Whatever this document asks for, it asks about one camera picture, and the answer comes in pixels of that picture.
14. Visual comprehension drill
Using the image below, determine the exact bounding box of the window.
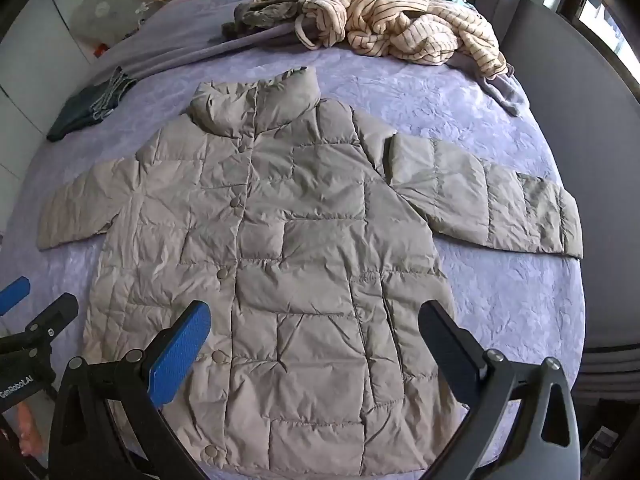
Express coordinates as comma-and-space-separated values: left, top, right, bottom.
560, 0, 640, 78

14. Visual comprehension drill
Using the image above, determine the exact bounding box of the person's left hand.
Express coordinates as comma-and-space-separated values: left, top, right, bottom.
17, 402, 44, 457

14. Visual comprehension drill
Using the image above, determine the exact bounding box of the cream striped garment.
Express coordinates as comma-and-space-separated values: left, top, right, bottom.
295, 0, 508, 78

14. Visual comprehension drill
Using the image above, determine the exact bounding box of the brown fleece garment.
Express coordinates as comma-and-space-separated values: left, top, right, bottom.
222, 0, 451, 41

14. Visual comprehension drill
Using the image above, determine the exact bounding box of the grey cloth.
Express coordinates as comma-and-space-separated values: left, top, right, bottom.
477, 60, 527, 117

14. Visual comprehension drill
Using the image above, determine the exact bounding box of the white fan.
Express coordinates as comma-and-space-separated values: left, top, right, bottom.
75, 0, 126, 43

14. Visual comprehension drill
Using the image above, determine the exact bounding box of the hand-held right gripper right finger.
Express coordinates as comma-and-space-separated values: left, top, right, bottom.
417, 300, 583, 480

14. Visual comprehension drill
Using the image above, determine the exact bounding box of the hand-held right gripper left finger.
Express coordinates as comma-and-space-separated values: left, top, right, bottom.
47, 300, 211, 480

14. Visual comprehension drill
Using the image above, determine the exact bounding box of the white cabinet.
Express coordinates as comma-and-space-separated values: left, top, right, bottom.
0, 0, 96, 201

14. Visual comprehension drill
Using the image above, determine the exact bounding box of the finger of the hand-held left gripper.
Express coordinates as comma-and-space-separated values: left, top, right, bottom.
0, 276, 32, 317
0, 293, 80, 357

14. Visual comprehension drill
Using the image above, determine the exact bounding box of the lilac bedspread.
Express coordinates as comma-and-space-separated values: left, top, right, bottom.
0, 55, 586, 480

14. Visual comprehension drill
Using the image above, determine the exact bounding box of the grey blanket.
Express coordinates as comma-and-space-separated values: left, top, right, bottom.
105, 0, 351, 78

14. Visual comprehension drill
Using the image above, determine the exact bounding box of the dark teal folded garment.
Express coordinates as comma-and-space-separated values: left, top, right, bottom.
46, 66, 138, 142

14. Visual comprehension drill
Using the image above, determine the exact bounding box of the beige puffer jacket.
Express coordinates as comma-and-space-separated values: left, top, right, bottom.
37, 66, 584, 478

